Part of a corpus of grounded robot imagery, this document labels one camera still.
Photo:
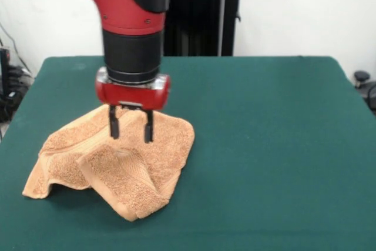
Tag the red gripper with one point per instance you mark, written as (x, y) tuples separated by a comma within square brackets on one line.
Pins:
[(132, 96)]

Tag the orange terry towel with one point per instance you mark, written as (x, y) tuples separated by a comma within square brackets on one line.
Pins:
[(164, 151)]

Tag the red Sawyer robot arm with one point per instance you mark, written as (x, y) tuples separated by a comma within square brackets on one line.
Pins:
[(132, 13)]

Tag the black equipment pile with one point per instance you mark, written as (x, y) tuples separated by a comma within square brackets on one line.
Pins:
[(13, 98)]

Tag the black upright device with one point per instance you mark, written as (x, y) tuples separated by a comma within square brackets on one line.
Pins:
[(5, 68)]

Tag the dark green table cloth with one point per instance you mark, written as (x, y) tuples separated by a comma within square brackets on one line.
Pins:
[(264, 174)]

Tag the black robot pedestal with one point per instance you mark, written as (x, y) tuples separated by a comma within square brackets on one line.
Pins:
[(205, 13)]

